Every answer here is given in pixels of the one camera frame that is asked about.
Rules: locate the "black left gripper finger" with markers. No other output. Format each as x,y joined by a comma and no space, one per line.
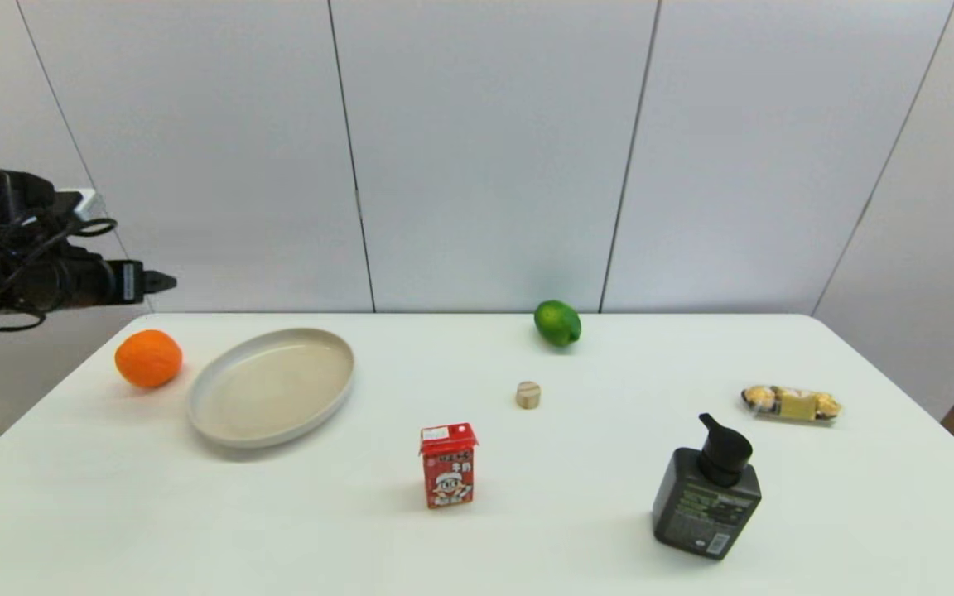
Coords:
158,281

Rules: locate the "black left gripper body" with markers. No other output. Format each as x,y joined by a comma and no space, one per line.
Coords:
84,283

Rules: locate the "orange fruit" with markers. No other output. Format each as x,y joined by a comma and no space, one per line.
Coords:
148,359

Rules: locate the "beige oval plate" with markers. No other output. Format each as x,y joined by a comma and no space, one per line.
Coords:
272,387

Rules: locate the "red cartoon milk carton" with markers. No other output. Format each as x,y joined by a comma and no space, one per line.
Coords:
448,472

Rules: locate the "small wooden cylinder block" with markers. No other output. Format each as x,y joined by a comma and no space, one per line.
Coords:
527,396

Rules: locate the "green lime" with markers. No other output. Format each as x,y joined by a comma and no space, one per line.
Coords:
557,324

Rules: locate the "black pump soap bottle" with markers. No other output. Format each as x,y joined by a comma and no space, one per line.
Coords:
704,505

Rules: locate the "gold chocolates clear pack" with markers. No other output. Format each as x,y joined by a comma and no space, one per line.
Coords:
792,404

